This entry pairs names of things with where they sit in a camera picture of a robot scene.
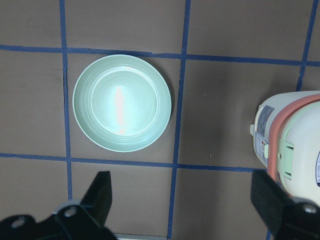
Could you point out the light green plastic plate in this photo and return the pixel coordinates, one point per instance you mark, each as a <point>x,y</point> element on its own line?
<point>121,103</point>

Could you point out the white rice cooker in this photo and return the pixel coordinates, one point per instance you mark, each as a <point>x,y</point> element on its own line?
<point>286,139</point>

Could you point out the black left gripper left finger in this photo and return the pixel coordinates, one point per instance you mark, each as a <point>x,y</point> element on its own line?
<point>84,220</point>

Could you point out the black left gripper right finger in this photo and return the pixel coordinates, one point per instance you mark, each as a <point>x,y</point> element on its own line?
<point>286,217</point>

